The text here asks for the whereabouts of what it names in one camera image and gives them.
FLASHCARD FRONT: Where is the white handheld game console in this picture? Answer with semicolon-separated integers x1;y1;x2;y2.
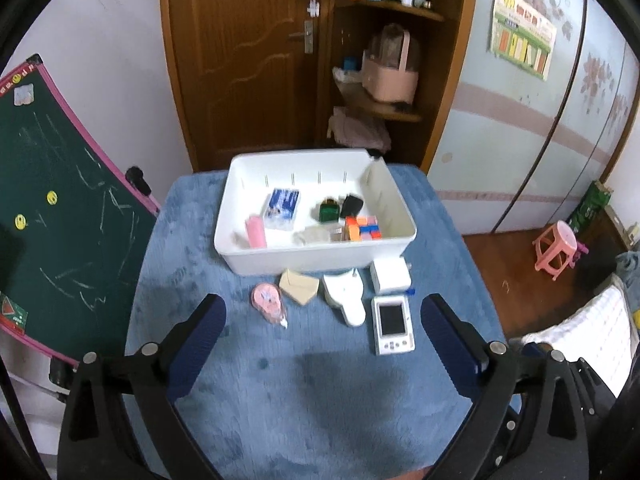
371;295;416;356

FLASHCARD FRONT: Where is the green bottle with gold cap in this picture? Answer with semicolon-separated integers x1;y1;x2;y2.
317;198;342;223

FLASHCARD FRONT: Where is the brown wooden door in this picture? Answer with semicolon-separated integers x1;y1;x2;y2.
160;0;327;173

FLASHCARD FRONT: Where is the metal door handle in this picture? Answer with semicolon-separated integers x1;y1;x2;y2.
288;20;316;54

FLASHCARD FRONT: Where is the black chalkboard knob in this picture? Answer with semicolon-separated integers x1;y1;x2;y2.
125;166;152;197

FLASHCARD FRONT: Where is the wooden corner shelf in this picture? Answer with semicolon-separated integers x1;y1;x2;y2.
320;0;482;173

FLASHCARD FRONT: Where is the green chalkboard with pink frame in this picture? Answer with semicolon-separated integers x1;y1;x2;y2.
0;54;162;367

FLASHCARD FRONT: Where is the white paddle-shaped device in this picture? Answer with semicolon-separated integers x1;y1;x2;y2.
322;268;367;328

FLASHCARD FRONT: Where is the pink plastic stool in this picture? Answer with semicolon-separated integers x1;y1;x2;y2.
532;220;582;282

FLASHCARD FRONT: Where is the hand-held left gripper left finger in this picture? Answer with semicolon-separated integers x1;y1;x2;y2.
57;293;228;480

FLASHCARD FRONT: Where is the colourful puzzle cube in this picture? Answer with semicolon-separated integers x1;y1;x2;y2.
343;214;384;242

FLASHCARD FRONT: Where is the floral sliding wardrobe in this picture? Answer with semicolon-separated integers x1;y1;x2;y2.
429;0;640;237

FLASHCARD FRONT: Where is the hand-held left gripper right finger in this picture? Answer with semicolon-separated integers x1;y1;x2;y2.
421;293;591;480

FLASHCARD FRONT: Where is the pink rectangular box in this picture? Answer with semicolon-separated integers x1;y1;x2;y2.
245;215;268;249

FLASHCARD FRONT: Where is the folded pink towel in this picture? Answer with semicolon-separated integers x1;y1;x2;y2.
327;106;392;153

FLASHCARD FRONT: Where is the colourful wall poster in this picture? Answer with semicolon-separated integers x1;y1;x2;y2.
487;0;558;82

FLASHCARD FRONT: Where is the pink basket with handle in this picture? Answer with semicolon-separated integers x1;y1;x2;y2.
360;24;420;104

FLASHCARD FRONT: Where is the green patterned bag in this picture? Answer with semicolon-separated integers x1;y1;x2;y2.
569;180;614;235

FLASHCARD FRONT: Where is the pink correction tape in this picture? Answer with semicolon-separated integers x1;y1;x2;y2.
251;283;289;330

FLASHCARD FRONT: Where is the beige angular block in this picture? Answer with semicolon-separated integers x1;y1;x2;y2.
278;268;320;307

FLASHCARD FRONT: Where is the white checked towel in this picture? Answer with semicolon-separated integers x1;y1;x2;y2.
520;284;637;397

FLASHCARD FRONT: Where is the clear box with blue label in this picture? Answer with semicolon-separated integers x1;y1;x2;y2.
261;187;301;231

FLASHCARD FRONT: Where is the white cube charger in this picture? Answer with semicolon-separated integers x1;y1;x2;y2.
369;257;413;295

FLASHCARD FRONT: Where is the black small box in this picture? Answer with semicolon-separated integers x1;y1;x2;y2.
340;193;365;220

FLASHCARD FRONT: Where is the white plastic storage bin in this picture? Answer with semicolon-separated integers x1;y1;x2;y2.
213;148;418;277

